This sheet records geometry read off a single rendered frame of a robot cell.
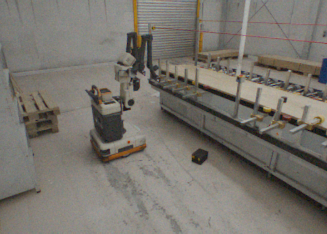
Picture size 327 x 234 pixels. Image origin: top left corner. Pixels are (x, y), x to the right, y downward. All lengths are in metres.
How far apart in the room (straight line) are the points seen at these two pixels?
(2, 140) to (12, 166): 0.31
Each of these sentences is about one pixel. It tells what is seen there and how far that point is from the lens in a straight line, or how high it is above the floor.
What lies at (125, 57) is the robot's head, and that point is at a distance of 2.96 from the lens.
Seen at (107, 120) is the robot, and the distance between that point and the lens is 2.89.
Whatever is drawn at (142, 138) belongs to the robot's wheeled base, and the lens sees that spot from 3.19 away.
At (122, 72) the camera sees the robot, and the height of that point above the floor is 1.16.
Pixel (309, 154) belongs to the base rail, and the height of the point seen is 0.70.
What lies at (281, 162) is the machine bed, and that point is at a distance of 2.92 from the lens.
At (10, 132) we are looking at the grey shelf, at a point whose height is 0.80.
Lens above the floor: 1.83
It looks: 25 degrees down
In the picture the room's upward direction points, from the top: straight up
